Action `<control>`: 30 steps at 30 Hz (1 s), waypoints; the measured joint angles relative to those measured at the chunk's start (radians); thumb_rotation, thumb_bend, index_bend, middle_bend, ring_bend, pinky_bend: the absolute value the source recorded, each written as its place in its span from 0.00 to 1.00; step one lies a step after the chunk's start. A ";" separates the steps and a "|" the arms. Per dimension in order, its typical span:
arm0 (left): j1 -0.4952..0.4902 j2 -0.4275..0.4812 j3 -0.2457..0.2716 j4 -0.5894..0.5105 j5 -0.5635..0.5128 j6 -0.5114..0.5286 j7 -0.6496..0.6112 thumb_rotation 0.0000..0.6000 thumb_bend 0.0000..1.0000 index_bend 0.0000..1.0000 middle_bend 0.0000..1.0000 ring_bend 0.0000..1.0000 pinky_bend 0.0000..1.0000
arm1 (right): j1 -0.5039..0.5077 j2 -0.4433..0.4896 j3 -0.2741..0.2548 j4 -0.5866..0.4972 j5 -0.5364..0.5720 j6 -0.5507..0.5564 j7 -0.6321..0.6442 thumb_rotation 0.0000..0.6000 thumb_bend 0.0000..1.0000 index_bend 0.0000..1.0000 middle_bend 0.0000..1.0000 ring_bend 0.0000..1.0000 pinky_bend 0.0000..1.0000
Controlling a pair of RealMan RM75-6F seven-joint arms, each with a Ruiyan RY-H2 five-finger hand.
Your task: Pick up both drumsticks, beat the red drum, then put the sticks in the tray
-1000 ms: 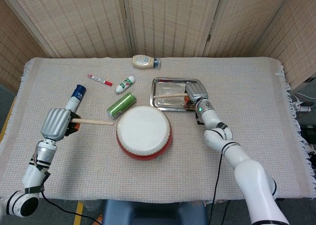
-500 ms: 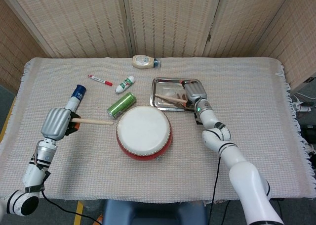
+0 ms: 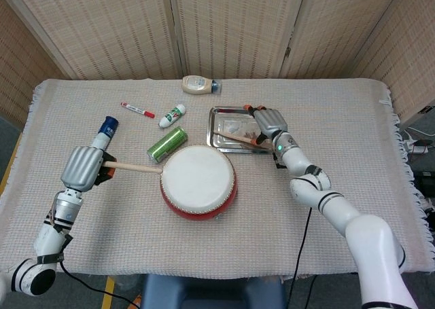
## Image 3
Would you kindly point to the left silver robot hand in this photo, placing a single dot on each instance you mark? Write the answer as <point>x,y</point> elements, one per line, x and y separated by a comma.
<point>81,168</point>

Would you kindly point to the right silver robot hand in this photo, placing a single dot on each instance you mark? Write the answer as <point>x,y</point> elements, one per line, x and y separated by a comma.
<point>272,120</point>

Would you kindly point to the wooden drumstick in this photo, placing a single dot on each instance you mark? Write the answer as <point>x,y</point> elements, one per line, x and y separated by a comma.
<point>234,138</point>
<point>136,168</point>

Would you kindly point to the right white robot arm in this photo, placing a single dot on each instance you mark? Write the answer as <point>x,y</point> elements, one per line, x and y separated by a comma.
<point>340,210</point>

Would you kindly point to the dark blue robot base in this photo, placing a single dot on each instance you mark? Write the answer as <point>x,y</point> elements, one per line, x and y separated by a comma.
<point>210,292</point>

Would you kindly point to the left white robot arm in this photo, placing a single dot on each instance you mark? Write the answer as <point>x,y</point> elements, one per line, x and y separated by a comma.
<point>64,210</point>

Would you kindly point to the red drum white head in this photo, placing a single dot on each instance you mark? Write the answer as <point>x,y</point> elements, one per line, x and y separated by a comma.
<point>197,180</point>

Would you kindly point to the stainless steel tray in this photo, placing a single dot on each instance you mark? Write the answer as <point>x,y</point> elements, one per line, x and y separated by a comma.
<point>231,119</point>

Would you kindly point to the white bottle blue cap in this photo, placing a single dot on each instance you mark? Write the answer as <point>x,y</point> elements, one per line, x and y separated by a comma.
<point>105,132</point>

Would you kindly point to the red white marker pen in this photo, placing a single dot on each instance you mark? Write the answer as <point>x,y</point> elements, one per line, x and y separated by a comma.
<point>136,109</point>

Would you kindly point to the beige squeeze bottle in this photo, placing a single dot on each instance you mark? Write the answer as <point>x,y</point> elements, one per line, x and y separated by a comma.
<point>197,84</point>

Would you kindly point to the green drink can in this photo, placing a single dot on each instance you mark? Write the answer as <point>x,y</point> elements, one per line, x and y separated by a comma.
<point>166,145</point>

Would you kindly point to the white green small tube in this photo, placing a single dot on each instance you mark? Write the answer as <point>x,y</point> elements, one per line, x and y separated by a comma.
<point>171,116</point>

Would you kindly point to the bamboo folding screen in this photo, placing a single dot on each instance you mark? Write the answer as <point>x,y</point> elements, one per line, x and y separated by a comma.
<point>102,34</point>

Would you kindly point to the beige woven tablecloth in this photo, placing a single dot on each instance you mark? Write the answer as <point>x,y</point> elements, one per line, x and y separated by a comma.
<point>204,248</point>

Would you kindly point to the white power strip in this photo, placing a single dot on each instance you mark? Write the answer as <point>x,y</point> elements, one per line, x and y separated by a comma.
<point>419,149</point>

